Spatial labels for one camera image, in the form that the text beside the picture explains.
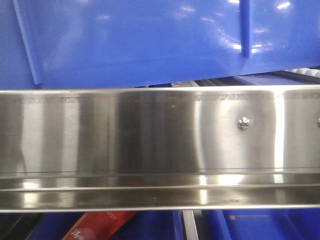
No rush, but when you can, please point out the large blue plastic bin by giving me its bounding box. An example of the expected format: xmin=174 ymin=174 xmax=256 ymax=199
xmin=0 ymin=0 xmax=320 ymax=90

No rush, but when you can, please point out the lower blue bin left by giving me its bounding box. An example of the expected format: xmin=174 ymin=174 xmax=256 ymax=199
xmin=29 ymin=210 xmax=184 ymax=240

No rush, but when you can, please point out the lower blue bin right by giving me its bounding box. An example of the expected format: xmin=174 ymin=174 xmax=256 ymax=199
xmin=203 ymin=208 xmax=320 ymax=240

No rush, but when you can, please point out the red printed carton box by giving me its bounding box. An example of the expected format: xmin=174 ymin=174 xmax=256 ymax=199
xmin=62 ymin=211 xmax=138 ymax=240

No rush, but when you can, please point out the white roller track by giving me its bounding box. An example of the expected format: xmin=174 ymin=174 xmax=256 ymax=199
xmin=287 ymin=67 xmax=320 ymax=78

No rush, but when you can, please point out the silver rail screw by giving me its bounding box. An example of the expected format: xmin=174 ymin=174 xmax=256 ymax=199
xmin=237 ymin=116 xmax=251 ymax=131

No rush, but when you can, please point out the stainless steel shelf rail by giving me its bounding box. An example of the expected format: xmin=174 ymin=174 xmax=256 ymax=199
xmin=0 ymin=85 xmax=320 ymax=213

